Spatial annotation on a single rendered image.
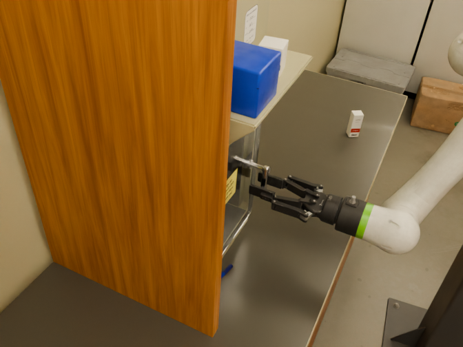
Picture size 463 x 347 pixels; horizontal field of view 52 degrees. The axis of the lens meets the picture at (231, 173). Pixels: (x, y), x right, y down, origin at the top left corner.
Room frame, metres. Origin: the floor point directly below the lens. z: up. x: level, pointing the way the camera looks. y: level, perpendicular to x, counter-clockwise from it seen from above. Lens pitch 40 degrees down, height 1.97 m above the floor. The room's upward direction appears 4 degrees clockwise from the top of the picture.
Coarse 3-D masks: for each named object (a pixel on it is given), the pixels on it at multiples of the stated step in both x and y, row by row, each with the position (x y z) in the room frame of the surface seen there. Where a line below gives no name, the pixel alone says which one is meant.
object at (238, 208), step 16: (256, 128) 0.99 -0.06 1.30; (240, 144) 0.90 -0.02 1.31; (256, 144) 1.00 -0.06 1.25; (240, 160) 0.91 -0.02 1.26; (256, 160) 1.01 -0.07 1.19; (240, 176) 0.92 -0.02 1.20; (240, 192) 0.92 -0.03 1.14; (240, 208) 0.93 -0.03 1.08; (224, 224) 0.84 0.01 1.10; (240, 224) 0.94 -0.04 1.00; (224, 240) 0.85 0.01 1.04
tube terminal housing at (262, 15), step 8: (240, 0) 0.88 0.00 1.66; (248, 0) 0.92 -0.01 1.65; (256, 0) 0.95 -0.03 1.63; (264, 0) 0.99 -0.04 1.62; (240, 8) 0.89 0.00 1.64; (248, 8) 0.92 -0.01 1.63; (264, 8) 1.00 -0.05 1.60; (240, 16) 0.89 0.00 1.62; (264, 16) 1.00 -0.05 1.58; (240, 24) 0.89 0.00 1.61; (256, 24) 0.96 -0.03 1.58; (264, 24) 1.00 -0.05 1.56; (240, 32) 0.89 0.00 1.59; (256, 32) 0.97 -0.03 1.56; (264, 32) 1.01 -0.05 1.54; (240, 40) 0.89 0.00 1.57; (256, 40) 0.97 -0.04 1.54; (232, 240) 0.93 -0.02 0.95
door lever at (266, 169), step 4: (252, 160) 0.97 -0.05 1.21; (252, 164) 0.97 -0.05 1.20; (256, 164) 0.97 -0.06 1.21; (256, 168) 0.96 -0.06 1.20; (260, 168) 0.96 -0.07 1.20; (264, 168) 0.95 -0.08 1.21; (268, 168) 0.95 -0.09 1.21; (264, 172) 0.95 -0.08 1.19; (268, 172) 0.95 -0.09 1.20; (264, 176) 0.95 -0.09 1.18; (268, 176) 0.96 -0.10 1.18; (264, 180) 0.95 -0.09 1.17; (260, 184) 0.95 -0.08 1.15; (264, 184) 0.95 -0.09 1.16
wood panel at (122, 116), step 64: (0, 0) 0.80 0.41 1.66; (64, 0) 0.74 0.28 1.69; (128, 0) 0.69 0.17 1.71; (192, 0) 0.65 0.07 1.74; (0, 64) 0.82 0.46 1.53; (64, 64) 0.75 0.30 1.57; (128, 64) 0.69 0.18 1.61; (192, 64) 0.65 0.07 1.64; (64, 128) 0.76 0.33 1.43; (128, 128) 0.70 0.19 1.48; (192, 128) 0.65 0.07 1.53; (64, 192) 0.78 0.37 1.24; (128, 192) 0.71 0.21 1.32; (192, 192) 0.65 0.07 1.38; (64, 256) 0.80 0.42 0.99; (128, 256) 0.71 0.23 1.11; (192, 256) 0.65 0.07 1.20; (192, 320) 0.65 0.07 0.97
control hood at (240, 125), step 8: (288, 56) 0.97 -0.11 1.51; (296, 56) 0.97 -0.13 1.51; (304, 56) 0.97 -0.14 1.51; (288, 64) 0.93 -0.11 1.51; (296, 64) 0.93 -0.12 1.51; (304, 64) 0.94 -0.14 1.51; (288, 72) 0.89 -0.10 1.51; (296, 72) 0.90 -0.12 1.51; (280, 80) 0.86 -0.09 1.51; (288, 80) 0.86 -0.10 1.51; (280, 88) 0.82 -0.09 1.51; (288, 88) 0.84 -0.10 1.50; (280, 96) 0.80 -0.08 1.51; (272, 104) 0.77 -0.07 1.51; (232, 112) 0.73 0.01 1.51; (264, 112) 0.73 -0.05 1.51; (232, 120) 0.70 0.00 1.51; (240, 120) 0.70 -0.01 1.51; (248, 120) 0.70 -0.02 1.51; (256, 120) 0.70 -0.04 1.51; (232, 128) 0.70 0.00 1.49; (240, 128) 0.70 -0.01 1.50; (248, 128) 0.69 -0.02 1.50; (232, 136) 0.70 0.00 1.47; (240, 136) 0.70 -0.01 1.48
